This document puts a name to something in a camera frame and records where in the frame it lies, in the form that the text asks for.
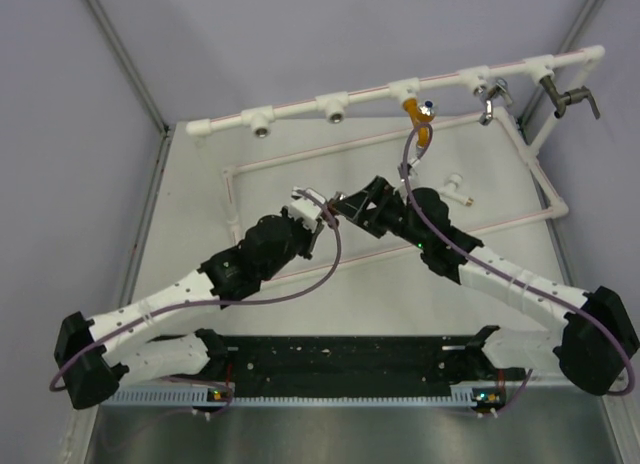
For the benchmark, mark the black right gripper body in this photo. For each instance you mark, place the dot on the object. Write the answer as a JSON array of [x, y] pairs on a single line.
[[390, 216]]

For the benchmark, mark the white pipe frame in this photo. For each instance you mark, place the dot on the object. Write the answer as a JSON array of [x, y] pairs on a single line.
[[235, 168]]

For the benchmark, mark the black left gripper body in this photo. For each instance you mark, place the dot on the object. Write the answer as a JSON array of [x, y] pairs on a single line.
[[303, 238]]

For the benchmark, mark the white slotted cable duct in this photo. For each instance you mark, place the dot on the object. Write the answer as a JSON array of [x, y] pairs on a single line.
[[173, 395]]

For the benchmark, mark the orange faucet blue cap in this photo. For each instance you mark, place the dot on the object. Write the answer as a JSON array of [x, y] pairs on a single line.
[[421, 115]]

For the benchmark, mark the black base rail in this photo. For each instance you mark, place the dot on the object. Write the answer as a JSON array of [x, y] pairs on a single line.
[[349, 366]]

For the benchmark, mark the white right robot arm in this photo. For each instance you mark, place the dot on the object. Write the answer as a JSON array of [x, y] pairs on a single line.
[[585, 335]]

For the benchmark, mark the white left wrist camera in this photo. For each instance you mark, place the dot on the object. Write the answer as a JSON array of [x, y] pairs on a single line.
[[306, 205]]

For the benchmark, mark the chrome lever faucet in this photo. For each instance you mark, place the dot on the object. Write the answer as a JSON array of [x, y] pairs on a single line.
[[488, 95]]

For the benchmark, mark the dark grey lever faucet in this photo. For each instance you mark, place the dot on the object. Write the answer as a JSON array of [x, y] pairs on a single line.
[[562, 101]]

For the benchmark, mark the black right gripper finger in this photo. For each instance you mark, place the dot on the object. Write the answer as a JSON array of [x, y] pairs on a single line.
[[374, 192], [356, 214]]

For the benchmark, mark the white plastic faucet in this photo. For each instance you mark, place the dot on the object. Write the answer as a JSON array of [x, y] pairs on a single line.
[[451, 190]]

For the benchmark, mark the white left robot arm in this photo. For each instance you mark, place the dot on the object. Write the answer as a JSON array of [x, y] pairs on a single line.
[[163, 336]]

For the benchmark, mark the brown faucet chrome knob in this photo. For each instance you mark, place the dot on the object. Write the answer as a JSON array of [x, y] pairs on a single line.
[[332, 202]]

